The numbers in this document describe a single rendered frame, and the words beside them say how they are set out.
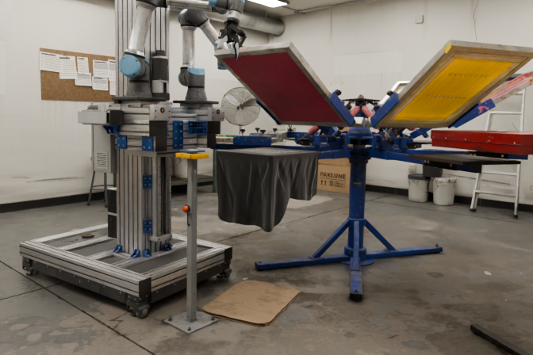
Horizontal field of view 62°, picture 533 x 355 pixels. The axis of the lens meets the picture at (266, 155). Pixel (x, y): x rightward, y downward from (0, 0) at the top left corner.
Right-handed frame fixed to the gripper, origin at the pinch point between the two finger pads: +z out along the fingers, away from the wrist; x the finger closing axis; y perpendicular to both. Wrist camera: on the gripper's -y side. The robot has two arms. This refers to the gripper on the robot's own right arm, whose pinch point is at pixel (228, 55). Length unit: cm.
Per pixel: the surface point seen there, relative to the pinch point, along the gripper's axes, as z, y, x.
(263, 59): -6.1, -5.7, -22.2
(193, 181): 71, 10, -6
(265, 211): 78, -18, -37
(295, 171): 51, -21, -53
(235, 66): -5.1, 20.1, -26.2
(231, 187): 68, 8, -34
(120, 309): 152, 54, -12
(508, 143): 27, -130, -57
